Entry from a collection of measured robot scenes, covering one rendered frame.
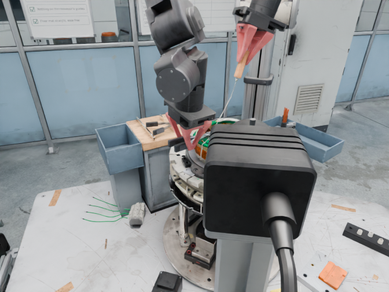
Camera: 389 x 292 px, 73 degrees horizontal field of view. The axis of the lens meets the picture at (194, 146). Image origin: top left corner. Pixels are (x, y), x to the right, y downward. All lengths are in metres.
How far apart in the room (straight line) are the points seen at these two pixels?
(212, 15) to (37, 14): 1.57
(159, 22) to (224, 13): 2.52
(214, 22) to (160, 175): 2.26
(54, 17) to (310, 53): 2.40
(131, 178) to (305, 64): 2.43
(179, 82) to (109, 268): 0.60
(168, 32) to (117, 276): 0.64
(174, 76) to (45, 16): 2.42
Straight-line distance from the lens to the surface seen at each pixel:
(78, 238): 0.97
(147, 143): 0.81
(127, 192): 0.93
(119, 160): 0.82
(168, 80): 0.42
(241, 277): 0.17
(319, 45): 3.06
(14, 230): 2.36
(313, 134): 0.98
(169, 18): 0.48
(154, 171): 0.88
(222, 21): 2.99
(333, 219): 1.07
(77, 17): 2.76
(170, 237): 0.87
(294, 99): 3.07
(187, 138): 0.54
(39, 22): 2.80
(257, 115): 1.13
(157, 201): 0.96
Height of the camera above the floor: 1.45
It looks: 30 degrees down
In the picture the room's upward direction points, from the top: straight up
